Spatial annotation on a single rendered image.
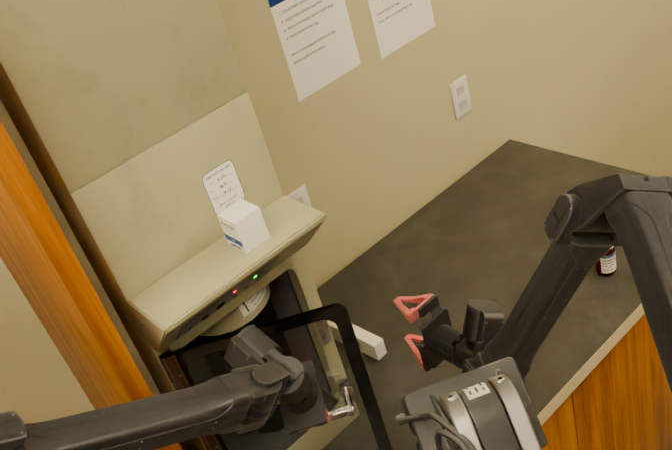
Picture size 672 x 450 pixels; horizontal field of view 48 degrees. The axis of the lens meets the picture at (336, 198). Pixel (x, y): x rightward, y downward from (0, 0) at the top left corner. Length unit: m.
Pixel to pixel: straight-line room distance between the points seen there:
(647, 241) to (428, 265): 1.11
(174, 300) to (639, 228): 0.66
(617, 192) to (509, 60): 1.50
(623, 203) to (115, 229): 0.70
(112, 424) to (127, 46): 0.51
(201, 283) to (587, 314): 0.94
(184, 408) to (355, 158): 1.15
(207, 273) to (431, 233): 1.01
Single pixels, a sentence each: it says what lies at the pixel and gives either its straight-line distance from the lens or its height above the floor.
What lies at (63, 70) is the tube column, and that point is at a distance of 1.08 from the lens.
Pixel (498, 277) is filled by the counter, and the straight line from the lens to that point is 1.90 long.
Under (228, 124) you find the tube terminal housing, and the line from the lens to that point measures 1.21.
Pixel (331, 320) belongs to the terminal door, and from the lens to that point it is 1.24.
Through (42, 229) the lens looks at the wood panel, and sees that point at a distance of 1.02.
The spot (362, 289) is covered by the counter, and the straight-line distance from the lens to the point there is 1.96.
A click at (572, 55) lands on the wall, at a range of 2.69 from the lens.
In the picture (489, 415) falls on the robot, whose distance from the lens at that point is 0.55.
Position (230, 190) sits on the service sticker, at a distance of 1.24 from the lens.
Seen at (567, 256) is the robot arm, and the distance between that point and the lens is 1.05.
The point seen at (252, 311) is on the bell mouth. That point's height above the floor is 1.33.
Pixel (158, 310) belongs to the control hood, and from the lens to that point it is 1.16.
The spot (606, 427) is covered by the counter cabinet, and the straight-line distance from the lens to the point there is 1.98.
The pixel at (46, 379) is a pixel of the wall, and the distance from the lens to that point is 1.74.
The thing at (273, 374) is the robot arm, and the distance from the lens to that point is 1.07.
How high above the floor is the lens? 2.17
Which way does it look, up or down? 32 degrees down
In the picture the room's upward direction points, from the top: 17 degrees counter-clockwise
